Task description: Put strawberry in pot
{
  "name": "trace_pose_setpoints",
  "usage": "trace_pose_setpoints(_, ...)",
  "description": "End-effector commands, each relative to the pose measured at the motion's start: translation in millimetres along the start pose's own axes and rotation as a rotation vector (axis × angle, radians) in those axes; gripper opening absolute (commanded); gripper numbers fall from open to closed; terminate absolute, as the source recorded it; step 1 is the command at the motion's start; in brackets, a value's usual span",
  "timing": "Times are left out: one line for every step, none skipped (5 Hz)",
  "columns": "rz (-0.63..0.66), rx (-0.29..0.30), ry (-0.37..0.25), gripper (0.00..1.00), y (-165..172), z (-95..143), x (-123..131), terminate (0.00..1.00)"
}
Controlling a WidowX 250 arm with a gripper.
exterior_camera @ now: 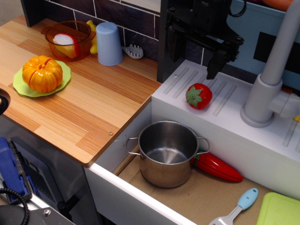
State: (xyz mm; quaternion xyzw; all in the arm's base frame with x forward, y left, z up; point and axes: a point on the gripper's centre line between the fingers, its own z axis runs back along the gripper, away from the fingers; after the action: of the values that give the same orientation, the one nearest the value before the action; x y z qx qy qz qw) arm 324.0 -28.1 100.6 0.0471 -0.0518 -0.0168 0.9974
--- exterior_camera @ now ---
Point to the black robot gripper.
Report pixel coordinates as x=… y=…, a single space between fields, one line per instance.
x=201 y=21

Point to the red toy strawberry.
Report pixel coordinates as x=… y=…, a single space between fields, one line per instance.
x=198 y=96

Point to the stainless steel pot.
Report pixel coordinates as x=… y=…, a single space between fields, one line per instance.
x=166 y=149

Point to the grey toy faucet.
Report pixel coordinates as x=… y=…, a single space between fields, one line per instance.
x=266 y=97

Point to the light blue plastic cup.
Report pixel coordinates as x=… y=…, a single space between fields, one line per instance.
x=109 y=51

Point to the white toy sink unit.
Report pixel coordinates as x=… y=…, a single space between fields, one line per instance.
x=268 y=158

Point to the red toy chili pepper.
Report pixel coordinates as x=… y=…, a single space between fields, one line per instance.
x=214 y=166

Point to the yellow toy cheese wedge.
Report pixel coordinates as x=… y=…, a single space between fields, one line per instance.
x=69 y=50

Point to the orange transparent bowl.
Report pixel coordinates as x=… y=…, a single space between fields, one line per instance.
x=80 y=30

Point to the red white toy radish slice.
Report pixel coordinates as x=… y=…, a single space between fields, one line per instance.
x=65 y=39

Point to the orange toy pumpkin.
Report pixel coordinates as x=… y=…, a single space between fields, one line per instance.
x=42 y=74

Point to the light green plate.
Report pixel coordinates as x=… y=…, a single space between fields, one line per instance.
x=23 y=89

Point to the lime green cutting board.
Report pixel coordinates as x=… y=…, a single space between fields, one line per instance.
x=277 y=209

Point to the blue clamp tool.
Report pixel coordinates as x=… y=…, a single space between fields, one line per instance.
x=13 y=169

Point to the blue handled white spatula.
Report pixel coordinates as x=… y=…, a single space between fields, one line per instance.
x=246 y=200

